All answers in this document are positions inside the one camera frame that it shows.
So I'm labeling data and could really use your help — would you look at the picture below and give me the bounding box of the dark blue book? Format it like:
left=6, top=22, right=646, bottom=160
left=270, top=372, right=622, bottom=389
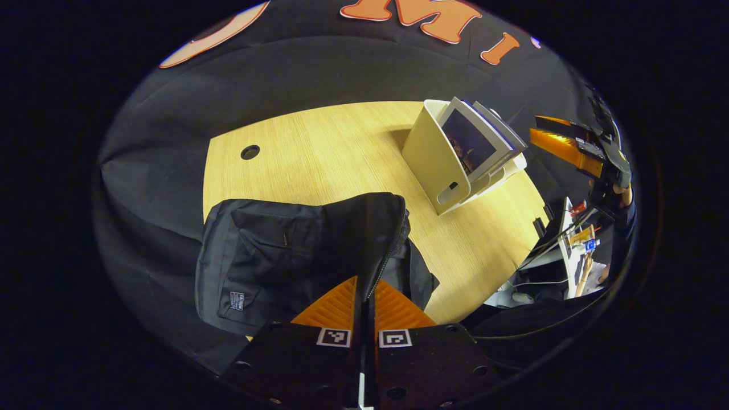
left=441, top=97, right=518, bottom=178

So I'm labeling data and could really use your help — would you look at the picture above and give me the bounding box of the black schoolbag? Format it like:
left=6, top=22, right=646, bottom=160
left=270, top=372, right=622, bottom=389
left=195, top=192, right=440, bottom=338

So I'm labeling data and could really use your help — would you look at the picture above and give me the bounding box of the white bookshelf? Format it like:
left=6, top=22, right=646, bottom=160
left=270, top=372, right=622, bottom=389
left=402, top=98, right=528, bottom=216

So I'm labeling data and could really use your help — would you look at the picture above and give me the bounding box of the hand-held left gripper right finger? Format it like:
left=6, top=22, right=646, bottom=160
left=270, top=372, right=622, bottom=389
left=366, top=278, right=503, bottom=410

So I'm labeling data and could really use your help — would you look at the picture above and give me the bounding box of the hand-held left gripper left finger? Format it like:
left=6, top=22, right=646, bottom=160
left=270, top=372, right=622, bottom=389
left=221, top=276, right=366, bottom=410

